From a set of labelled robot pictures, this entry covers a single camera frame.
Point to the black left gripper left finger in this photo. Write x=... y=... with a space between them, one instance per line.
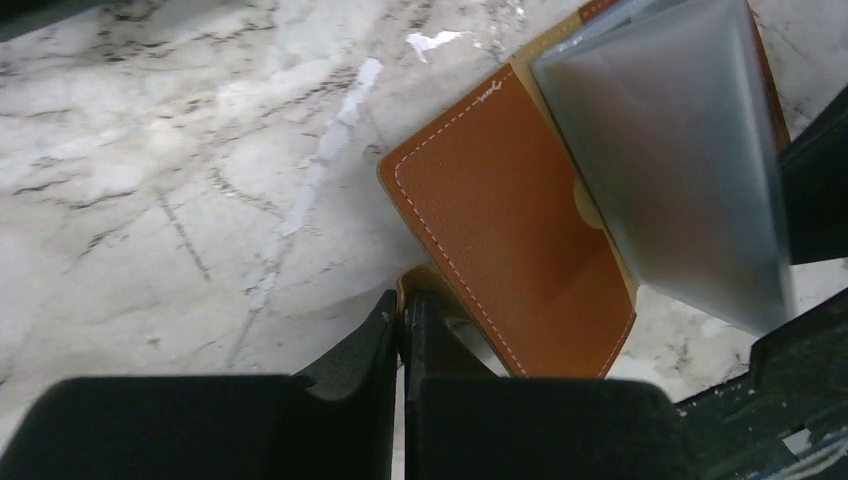
x=331 y=420

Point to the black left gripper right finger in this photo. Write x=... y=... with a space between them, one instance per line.
x=464 y=422

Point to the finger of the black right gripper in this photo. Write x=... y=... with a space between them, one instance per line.
x=814 y=187
x=786 y=417

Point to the brown leather card holder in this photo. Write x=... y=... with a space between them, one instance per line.
x=634 y=143

